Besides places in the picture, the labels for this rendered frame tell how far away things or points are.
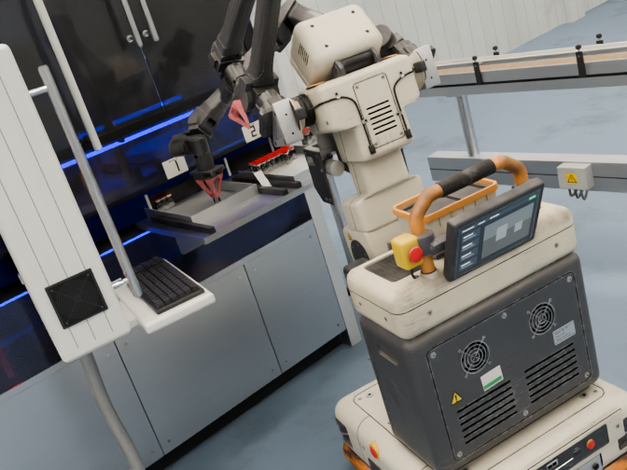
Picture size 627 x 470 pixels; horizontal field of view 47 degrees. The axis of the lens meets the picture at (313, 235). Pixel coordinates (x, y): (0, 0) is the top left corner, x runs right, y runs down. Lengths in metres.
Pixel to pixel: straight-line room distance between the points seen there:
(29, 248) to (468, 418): 1.11
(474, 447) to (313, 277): 1.24
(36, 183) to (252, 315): 1.23
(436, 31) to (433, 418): 6.09
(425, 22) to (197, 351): 5.35
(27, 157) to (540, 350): 1.31
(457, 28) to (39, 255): 6.46
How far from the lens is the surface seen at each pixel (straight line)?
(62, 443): 2.56
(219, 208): 2.32
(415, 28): 7.35
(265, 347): 2.83
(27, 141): 1.77
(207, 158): 2.32
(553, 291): 1.88
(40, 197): 1.78
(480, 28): 8.11
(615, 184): 2.89
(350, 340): 3.09
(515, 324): 1.82
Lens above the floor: 1.52
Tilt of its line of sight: 20 degrees down
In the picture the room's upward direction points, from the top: 17 degrees counter-clockwise
